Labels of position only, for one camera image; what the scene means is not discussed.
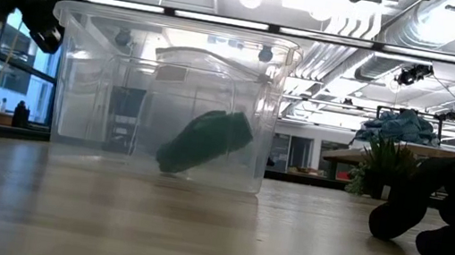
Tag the clear plastic bin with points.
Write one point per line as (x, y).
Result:
(86, 102)

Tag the green bandage roll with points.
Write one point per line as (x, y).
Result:
(207, 142)

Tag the clear plastic bag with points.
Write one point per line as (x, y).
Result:
(229, 118)

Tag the long ceiling light strip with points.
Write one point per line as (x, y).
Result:
(327, 37)
(117, 3)
(430, 55)
(221, 20)

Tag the black round spotlight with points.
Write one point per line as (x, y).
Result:
(266, 53)
(122, 37)

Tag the black bottle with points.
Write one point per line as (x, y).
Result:
(21, 117)

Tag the black monitor on stand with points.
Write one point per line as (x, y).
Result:
(127, 101)

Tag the small green artificial plant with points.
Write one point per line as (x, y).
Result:
(385, 160)

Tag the blue cloth pile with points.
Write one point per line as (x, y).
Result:
(399, 128)

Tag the black ceiling spotlight cluster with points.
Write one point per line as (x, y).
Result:
(414, 75)

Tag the silver ventilation duct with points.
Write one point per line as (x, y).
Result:
(372, 68)

